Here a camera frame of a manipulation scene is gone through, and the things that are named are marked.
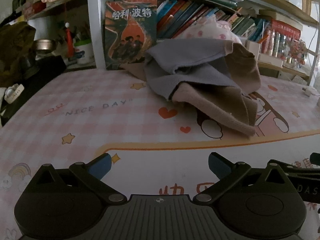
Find red tassel ornament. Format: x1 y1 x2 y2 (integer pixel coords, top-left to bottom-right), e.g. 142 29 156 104
64 22 75 59

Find large illustrated book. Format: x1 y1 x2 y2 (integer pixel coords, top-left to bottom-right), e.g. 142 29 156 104
104 0 158 70

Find pink dotted frilly plush toy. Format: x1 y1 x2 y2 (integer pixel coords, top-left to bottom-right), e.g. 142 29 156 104
180 16 243 45

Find white cup with green lid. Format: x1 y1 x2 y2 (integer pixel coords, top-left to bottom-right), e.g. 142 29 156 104
74 39 94 65

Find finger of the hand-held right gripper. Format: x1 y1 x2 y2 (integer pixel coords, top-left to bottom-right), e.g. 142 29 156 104
278 164 320 176
309 152 320 166

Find dark brown cloth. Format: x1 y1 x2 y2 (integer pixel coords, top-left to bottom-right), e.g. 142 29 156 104
0 21 37 85

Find white frame wooden shelf unit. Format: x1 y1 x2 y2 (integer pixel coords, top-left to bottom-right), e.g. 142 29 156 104
25 0 320 88

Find red boxed book set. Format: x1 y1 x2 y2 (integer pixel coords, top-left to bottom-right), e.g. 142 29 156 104
260 19 302 60

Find white organizer box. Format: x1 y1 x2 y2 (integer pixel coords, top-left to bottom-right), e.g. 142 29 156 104
245 39 262 58

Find grey fleece-lined tan pants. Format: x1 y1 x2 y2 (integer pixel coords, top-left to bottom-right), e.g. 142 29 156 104
120 38 262 137

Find row of colourful books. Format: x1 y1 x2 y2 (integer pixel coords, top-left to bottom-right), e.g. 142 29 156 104
156 0 270 43

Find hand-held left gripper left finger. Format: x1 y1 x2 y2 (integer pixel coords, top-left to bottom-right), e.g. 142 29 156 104
32 153 125 204

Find white charger plug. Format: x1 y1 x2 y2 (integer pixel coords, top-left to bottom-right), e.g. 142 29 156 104
301 86 317 98

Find white smartwatch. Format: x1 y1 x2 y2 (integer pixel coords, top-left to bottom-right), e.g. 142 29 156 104
4 84 25 104

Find red flower decoration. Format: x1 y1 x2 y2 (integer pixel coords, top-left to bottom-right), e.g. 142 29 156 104
285 39 308 67

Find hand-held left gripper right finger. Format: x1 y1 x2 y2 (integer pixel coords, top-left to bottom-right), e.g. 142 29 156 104
194 152 292 204

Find metal bowl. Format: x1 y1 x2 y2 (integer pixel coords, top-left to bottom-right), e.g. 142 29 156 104
32 39 57 54

